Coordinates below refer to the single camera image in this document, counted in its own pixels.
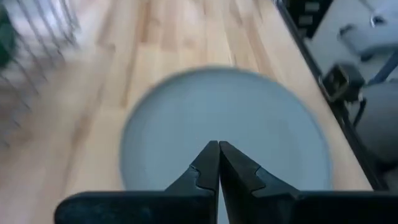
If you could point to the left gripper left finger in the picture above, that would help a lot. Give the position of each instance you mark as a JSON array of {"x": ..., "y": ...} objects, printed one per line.
[{"x": 186, "y": 205}]

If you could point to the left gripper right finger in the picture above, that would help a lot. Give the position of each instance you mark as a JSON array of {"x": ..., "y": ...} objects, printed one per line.
[{"x": 258, "y": 202}]

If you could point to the green bowl plate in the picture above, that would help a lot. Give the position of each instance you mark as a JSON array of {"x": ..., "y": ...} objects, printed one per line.
[{"x": 4, "y": 40}]

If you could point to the large grey plate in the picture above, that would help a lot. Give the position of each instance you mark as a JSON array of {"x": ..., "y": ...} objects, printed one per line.
[{"x": 217, "y": 109}]

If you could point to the grey round seat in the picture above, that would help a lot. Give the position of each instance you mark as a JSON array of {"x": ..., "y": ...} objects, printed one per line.
[{"x": 379, "y": 124}]

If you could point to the black box grey labels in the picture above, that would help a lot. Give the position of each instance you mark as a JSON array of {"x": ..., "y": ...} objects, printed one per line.
[{"x": 308, "y": 15}]

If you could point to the black metal table frame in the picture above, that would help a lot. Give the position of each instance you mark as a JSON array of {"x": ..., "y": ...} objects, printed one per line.
[{"x": 365, "y": 168}]

